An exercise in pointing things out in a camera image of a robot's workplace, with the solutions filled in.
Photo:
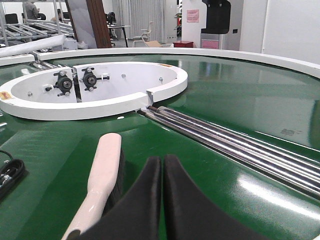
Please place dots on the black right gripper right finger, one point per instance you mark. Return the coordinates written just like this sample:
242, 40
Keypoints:
190, 215

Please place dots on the white office chair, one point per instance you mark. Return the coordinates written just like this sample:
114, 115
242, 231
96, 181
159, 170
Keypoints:
144, 37

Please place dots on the orange warning sticker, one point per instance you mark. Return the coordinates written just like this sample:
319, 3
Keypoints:
5, 95

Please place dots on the black kiosk machine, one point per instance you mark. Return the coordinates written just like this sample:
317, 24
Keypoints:
217, 17

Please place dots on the pink wall notice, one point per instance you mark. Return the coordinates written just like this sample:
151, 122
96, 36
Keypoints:
193, 15

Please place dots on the black bearing left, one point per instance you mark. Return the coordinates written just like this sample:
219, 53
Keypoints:
63, 83

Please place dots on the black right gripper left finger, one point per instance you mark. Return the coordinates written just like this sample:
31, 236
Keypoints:
136, 215

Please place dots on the steel conveyor rollers rear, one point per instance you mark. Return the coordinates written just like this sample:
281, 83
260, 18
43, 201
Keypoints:
43, 65

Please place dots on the brown wooden pillar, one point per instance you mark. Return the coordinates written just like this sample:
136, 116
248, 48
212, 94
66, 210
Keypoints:
99, 23

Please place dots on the white rolled tube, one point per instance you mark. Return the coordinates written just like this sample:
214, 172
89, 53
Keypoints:
28, 47

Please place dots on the metal roller rack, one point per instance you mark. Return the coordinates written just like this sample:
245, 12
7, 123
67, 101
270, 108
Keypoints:
15, 26

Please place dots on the black bearing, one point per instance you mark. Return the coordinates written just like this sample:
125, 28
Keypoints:
63, 83
89, 78

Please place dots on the beige hand brush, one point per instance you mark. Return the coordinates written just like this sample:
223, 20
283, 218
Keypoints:
101, 181

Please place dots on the red box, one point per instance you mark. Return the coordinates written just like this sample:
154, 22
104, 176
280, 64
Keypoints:
183, 44

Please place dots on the black bearing right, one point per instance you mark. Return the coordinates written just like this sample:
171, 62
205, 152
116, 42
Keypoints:
89, 78

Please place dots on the steel conveyor rollers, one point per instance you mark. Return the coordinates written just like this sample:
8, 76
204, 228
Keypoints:
291, 169
43, 65

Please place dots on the steel conveyor rollers right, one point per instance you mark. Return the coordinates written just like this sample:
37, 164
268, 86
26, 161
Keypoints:
291, 169

